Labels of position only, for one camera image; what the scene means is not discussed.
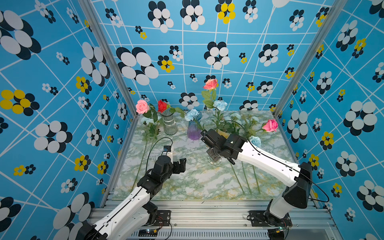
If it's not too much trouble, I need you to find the purple blue glass vase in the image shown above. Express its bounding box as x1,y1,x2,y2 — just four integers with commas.
187,120,202,141

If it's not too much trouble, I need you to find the white blue flower bunch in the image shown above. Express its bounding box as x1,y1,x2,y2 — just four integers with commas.
230,113,252,195

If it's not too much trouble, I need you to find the clear ribbed glass vase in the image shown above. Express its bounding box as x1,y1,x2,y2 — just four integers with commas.
161,109,178,136

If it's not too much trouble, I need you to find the pink and blue flower bunch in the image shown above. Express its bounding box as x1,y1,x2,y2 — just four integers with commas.
202,78,278,147

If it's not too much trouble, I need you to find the red rose stem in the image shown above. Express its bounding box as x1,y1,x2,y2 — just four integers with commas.
158,101,186,118

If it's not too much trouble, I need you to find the pink rose stem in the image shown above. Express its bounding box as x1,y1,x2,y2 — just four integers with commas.
136,100,158,122

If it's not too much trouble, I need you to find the yellow fluted glass vase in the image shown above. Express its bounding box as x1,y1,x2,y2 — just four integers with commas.
205,129,227,159

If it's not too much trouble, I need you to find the white blue flower stem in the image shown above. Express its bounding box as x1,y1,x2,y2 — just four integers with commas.
229,164,245,195

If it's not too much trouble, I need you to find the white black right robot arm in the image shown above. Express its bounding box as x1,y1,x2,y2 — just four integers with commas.
201,129,312,227

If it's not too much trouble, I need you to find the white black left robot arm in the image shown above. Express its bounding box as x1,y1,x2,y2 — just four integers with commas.
69,155,187,240

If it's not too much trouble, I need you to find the small green circuit board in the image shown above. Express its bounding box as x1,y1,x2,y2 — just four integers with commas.
138,229,159,238

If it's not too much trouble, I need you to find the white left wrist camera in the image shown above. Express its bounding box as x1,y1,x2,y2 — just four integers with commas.
162,145,173,162

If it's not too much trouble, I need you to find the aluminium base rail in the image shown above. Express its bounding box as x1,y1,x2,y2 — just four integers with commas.
89,199,319,240

